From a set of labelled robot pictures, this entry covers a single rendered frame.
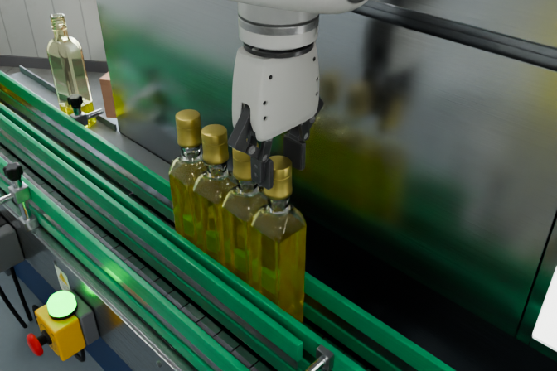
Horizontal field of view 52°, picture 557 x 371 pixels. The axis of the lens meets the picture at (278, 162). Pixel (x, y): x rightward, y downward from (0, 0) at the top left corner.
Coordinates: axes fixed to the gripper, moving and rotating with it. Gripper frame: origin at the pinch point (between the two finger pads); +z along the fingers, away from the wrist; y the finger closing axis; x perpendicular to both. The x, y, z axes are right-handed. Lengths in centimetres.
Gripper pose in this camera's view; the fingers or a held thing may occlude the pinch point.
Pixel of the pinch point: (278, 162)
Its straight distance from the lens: 69.5
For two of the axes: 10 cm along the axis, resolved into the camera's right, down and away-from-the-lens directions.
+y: -7.0, 3.9, -6.0
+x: 7.1, 3.8, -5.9
